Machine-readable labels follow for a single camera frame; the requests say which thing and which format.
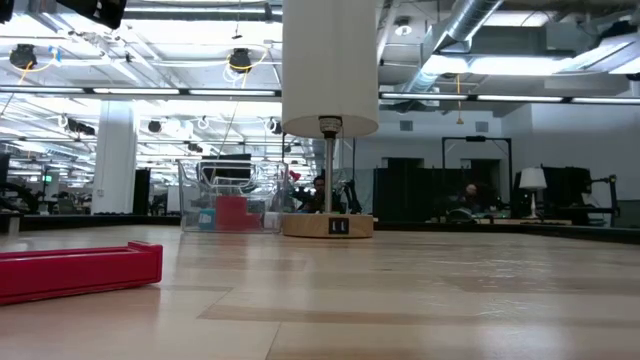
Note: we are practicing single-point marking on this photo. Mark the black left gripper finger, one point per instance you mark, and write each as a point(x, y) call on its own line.
point(105, 12)

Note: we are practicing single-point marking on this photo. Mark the small red wall charger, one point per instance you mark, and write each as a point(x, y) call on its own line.
point(230, 215)

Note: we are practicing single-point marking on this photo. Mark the black background robot arm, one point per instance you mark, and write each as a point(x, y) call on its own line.
point(350, 197)

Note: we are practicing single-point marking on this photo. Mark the long ceiling light bar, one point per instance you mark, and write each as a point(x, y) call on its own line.
point(520, 98)
point(135, 91)

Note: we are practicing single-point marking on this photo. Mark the white round column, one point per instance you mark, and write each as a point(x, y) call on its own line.
point(114, 165)

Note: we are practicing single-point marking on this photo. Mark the black tall cabinet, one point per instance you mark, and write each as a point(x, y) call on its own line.
point(141, 192)

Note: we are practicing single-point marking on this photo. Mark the clear plastic bin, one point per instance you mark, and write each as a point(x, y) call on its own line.
point(192, 222)

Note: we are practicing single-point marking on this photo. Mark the white shade wooden base lamp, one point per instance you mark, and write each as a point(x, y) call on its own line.
point(330, 65)

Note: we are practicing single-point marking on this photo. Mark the small red background object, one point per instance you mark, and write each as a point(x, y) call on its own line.
point(295, 176)

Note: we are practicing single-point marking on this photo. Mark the red tray, left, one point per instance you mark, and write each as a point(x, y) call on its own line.
point(75, 272)

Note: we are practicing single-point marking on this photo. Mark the person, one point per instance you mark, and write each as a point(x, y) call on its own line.
point(318, 185)
point(471, 190)

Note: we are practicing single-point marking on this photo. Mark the black room divider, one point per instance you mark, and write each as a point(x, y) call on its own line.
point(410, 195)

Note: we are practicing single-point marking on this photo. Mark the small white background lamp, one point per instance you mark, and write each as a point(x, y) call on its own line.
point(533, 178)

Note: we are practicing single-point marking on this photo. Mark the black background workstation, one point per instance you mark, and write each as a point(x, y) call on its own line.
point(565, 190)

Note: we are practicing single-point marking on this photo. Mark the black aluminium table frame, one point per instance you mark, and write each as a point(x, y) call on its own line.
point(65, 222)

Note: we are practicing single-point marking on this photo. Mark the silver ventilation duct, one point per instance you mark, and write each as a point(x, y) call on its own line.
point(465, 20)

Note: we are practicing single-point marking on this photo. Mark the black metal gantry frame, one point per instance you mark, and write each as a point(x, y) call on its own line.
point(475, 138)

